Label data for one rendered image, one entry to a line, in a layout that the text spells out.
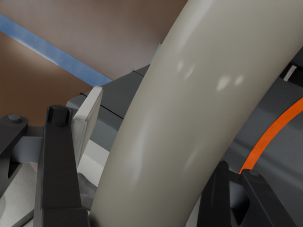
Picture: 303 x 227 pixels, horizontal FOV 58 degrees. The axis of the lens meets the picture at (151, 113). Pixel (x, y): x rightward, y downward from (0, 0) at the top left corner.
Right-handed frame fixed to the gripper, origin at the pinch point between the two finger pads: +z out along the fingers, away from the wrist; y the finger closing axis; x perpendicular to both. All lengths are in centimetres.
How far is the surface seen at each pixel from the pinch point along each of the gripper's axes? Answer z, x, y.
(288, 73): 95, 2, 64
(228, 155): 105, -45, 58
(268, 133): 98, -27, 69
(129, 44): 126, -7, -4
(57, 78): 143, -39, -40
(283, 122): 96, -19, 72
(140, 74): 81, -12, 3
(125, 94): 60, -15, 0
